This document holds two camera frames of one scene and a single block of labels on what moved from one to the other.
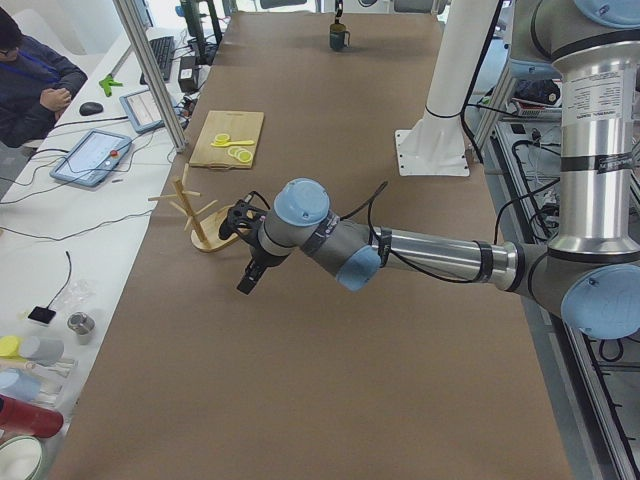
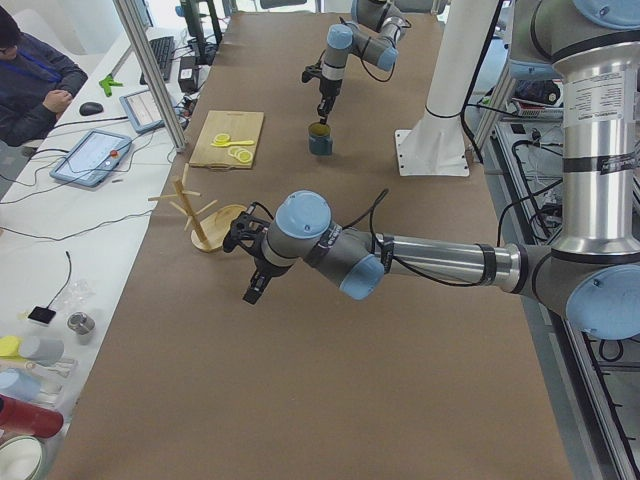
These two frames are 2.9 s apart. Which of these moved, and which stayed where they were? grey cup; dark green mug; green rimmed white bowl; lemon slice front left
Moved: dark green mug
Stayed: lemon slice front left; green rimmed white bowl; grey cup
